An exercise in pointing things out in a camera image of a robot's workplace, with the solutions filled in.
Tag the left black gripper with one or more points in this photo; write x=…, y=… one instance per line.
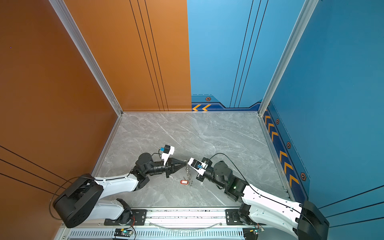
x=171, y=166

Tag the metal keyring with chain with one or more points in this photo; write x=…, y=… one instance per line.
x=188, y=173

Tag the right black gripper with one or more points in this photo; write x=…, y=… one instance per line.
x=209, y=162

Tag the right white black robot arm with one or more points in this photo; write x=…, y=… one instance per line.
x=304, y=221

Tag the white vented grille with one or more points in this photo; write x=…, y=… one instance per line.
x=158, y=234

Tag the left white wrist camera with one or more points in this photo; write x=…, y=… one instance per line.
x=166, y=152

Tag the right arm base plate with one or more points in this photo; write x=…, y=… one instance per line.
x=236, y=217

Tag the aluminium front rail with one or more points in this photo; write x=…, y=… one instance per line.
x=171, y=216

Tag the green circuit board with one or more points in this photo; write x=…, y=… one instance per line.
x=123, y=233

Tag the right small circuit board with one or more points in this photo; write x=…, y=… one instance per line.
x=257, y=229

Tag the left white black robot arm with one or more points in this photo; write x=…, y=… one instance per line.
x=85, y=198

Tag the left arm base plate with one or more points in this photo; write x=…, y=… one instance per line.
x=133, y=218

